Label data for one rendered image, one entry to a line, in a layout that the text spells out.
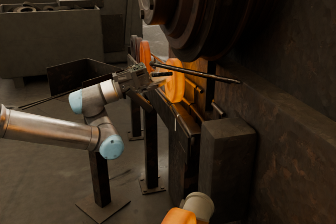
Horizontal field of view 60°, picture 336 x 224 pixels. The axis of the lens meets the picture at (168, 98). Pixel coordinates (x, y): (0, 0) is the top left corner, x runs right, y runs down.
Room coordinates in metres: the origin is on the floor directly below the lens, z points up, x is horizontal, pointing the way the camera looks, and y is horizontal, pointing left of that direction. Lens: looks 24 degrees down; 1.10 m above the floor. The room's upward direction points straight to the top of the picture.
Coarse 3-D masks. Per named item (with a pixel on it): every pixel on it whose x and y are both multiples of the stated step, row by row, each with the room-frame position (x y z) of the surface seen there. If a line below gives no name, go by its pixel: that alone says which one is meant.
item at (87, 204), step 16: (64, 64) 1.24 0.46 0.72; (80, 64) 1.30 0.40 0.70; (96, 64) 1.27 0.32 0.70; (48, 80) 1.17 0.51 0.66; (64, 80) 1.23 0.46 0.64; (80, 80) 1.29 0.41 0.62; (96, 80) 1.05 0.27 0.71; (64, 96) 1.17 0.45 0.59; (96, 160) 1.11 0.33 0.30; (96, 176) 1.11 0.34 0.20; (96, 192) 1.13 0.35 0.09; (112, 192) 1.22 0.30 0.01; (80, 208) 1.11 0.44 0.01; (96, 208) 1.11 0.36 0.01; (112, 208) 1.11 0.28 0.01
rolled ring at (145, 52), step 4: (140, 44) 1.49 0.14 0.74; (144, 44) 1.42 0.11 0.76; (148, 44) 1.43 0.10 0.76; (140, 48) 1.50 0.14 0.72; (144, 48) 1.40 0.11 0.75; (148, 48) 1.40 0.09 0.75; (140, 52) 1.51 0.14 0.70; (144, 52) 1.38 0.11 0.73; (148, 52) 1.39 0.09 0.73; (140, 56) 1.52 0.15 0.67; (144, 56) 1.38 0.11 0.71; (148, 56) 1.38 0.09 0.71; (140, 60) 1.52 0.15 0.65; (144, 60) 1.37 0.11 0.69; (148, 60) 1.37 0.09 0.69; (144, 64) 1.37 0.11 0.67; (148, 64) 1.37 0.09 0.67; (148, 68) 1.38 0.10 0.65; (148, 72) 1.39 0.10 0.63
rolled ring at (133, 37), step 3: (132, 36) 1.79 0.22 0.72; (135, 36) 1.79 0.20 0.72; (132, 39) 1.77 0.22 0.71; (132, 42) 1.78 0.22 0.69; (132, 45) 1.87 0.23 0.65; (132, 48) 1.87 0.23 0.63; (132, 51) 1.86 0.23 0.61; (132, 54) 1.85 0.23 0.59; (135, 57) 1.73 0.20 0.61; (135, 60) 1.74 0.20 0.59
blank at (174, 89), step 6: (168, 60) 0.97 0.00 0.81; (174, 60) 0.94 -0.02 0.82; (180, 66) 0.92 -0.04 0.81; (174, 72) 0.89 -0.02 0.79; (180, 72) 0.90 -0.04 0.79; (174, 78) 0.89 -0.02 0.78; (180, 78) 0.89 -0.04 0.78; (168, 84) 0.97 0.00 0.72; (174, 84) 0.88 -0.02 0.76; (180, 84) 0.88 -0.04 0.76; (168, 90) 0.95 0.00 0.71; (174, 90) 0.88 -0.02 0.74; (180, 90) 0.88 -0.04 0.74; (168, 96) 0.94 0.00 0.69; (174, 96) 0.88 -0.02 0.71; (180, 96) 0.89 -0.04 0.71
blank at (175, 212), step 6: (174, 210) 0.33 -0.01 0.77; (180, 210) 0.33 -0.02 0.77; (186, 210) 0.34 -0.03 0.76; (168, 216) 0.31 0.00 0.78; (174, 216) 0.31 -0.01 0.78; (180, 216) 0.31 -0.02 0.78; (186, 216) 0.31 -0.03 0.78; (192, 216) 0.33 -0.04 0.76; (162, 222) 0.30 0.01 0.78; (168, 222) 0.30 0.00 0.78; (174, 222) 0.30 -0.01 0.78; (180, 222) 0.30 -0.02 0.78; (186, 222) 0.30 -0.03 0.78; (192, 222) 0.33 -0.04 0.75
